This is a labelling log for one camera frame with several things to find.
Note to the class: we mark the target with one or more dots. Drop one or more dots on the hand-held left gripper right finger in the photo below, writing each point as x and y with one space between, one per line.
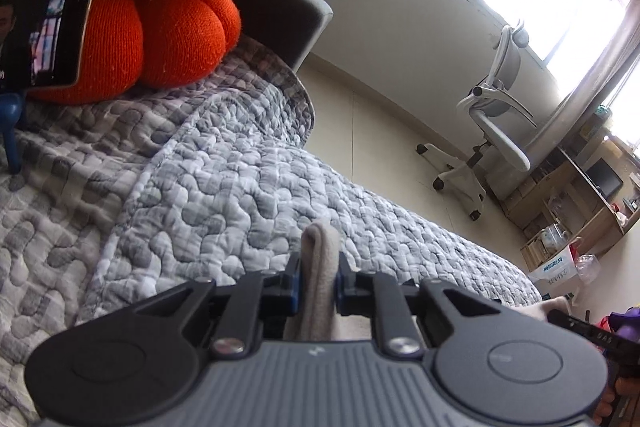
341 292

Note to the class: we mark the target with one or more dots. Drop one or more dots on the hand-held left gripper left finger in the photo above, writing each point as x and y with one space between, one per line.
296 287

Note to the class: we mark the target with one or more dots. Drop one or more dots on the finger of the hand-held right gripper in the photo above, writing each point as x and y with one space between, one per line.
595 332

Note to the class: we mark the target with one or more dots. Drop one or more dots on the beige dog print sweatshirt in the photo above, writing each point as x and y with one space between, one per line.
319 277

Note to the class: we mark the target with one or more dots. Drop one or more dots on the person's right hand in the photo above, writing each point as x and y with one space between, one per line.
604 404

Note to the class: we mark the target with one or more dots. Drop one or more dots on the purple cloth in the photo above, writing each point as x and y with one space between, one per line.
627 322

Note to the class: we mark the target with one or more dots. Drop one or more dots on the clear plastic bag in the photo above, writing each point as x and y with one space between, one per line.
586 268

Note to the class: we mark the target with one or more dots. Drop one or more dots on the white paper bag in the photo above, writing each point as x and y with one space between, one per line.
555 272

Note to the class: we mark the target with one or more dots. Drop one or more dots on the wooden desk shelf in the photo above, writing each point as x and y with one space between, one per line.
565 202

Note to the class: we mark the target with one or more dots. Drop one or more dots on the grey checked quilt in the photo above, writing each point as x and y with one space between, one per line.
200 187

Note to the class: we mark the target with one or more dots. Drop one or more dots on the black laptop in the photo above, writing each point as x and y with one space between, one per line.
605 179

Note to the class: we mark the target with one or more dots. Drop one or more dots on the white office chair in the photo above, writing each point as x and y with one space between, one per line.
500 132

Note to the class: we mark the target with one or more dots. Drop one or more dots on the grey curtain beside wooden desk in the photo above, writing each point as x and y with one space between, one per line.
590 97

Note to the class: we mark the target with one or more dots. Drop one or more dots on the grey sofa armrest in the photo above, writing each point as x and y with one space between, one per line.
290 12

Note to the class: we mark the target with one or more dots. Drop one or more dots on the blue phone tripod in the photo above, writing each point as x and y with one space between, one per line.
12 127

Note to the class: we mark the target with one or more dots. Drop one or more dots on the smartphone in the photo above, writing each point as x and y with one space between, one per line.
40 37

